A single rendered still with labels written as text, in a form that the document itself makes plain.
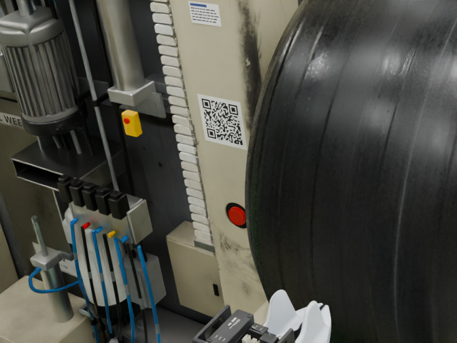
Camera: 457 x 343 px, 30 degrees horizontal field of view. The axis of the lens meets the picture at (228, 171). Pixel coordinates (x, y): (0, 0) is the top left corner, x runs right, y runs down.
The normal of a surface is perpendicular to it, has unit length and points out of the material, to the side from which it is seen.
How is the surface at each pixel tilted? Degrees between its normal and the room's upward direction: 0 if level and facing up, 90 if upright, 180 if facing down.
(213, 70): 90
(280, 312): 86
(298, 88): 49
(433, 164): 60
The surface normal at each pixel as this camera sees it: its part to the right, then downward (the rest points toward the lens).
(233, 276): -0.60, 0.47
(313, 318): 0.82, 0.18
